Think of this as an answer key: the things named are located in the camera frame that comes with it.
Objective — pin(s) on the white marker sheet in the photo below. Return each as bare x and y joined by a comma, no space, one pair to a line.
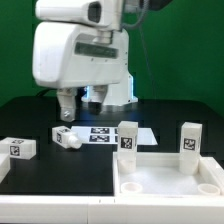
109,135

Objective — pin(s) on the white front fence rail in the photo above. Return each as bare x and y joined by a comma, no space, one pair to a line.
111,210

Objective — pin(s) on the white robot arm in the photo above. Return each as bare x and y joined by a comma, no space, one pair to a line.
134,11

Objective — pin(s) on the white fence rail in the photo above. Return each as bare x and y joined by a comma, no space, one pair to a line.
111,210
4,166

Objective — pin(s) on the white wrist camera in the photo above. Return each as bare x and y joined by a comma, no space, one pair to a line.
102,14

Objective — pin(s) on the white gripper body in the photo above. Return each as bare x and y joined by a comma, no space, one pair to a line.
67,55

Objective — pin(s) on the white square table top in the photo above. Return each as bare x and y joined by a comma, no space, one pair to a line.
158,174

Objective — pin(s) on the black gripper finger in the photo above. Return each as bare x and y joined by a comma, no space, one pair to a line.
97,96
66,99

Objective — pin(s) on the white left fence rail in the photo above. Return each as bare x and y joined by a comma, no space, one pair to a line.
4,166

